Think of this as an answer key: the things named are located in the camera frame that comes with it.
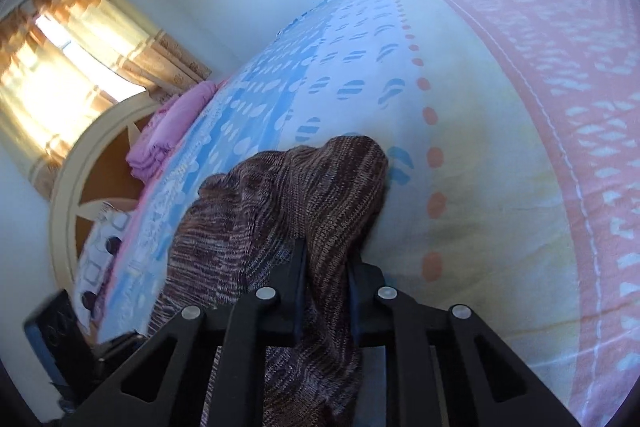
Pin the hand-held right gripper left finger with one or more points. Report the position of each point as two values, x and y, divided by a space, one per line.
298 302

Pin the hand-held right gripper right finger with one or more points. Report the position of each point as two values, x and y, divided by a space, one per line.
354 302

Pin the brown knit garment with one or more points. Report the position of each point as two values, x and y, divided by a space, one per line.
300 192

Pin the white printed pillow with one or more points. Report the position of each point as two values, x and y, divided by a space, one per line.
102 252

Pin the wooden bed headboard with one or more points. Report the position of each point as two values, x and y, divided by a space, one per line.
65 207

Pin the blue pink printed blanket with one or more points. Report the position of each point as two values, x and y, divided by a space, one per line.
500 157

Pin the folded purple quilt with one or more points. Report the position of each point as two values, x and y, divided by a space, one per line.
170 127

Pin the yellow window curtain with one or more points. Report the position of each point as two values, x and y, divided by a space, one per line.
60 97

